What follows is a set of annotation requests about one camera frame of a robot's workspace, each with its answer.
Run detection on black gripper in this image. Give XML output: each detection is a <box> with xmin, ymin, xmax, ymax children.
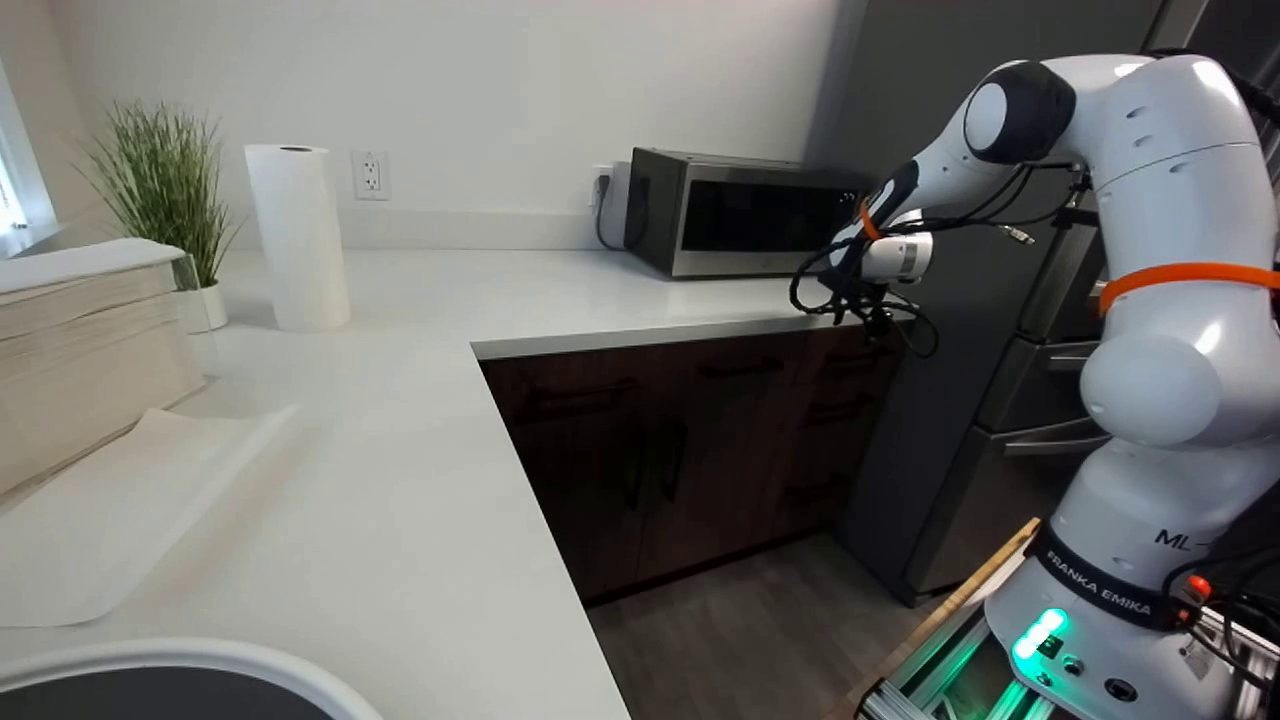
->
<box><xmin>831</xmin><ymin>258</ymin><xmax>921</xmax><ymax>339</ymax></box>

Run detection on dark wood white-lined drawer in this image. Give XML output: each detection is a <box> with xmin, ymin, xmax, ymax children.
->
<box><xmin>798</xmin><ymin>326</ymin><xmax>924</xmax><ymax>404</ymax></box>

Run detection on grey stainless refrigerator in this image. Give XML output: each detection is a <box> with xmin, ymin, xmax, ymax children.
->
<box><xmin>805</xmin><ymin>0</ymin><xmax>1206</xmax><ymax>613</ymax></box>

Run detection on stainless steel microwave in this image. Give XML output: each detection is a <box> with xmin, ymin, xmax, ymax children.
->
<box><xmin>622</xmin><ymin>144</ymin><xmax>880</xmax><ymax>286</ymax></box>

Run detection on long dark wood base cabinet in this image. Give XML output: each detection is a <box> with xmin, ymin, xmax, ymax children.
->
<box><xmin>477</xmin><ymin>326</ymin><xmax>929</xmax><ymax>613</ymax></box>

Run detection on white paper towel roll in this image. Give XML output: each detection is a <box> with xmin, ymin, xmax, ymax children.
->
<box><xmin>240</xmin><ymin>142</ymin><xmax>356</xmax><ymax>337</ymax></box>

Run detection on green grass plant white pot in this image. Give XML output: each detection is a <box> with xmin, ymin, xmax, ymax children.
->
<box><xmin>82</xmin><ymin>102</ymin><xmax>238</xmax><ymax>337</ymax></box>

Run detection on white drying mat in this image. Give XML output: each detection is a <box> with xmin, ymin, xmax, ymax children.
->
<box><xmin>0</xmin><ymin>404</ymin><xmax>298</xmax><ymax>633</ymax></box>

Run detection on beige rectangular box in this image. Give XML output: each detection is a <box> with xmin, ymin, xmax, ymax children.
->
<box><xmin>0</xmin><ymin>238</ymin><xmax>208</xmax><ymax>506</ymax></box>

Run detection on round grey white-rimmed tray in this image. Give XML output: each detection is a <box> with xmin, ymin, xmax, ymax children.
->
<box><xmin>0</xmin><ymin>635</ymin><xmax>389</xmax><ymax>720</ymax></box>

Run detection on bright window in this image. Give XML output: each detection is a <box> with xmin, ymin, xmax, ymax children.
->
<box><xmin>0</xmin><ymin>62</ymin><xmax>63</xmax><ymax>262</ymax></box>

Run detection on long black drawer handle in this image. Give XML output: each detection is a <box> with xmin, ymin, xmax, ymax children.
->
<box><xmin>696</xmin><ymin>352</ymin><xmax>788</xmax><ymax>381</ymax></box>

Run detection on black vertical door handle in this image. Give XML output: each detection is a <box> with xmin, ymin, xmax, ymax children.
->
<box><xmin>622</xmin><ymin>422</ymin><xmax>653</xmax><ymax>514</ymax></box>

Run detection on orange strap on arm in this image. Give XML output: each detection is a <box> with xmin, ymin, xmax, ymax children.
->
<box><xmin>1091</xmin><ymin>262</ymin><xmax>1280</xmax><ymax>319</ymax></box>

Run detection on short black drawer handle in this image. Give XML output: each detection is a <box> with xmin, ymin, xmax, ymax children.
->
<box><xmin>513</xmin><ymin>381</ymin><xmax>608</xmax><ymax>411</ymax></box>

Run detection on thick black base cable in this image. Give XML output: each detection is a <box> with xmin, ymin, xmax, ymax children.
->
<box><xmin>1156</xmin><ymin>534</ymin><xmax>1280</xmax><ymax>672</ymax></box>

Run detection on white wall outlet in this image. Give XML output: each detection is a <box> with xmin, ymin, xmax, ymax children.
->
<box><xmin>347</xmin><ymin>147</ymin><xmax>392</xmax><ymax>207</ymax></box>

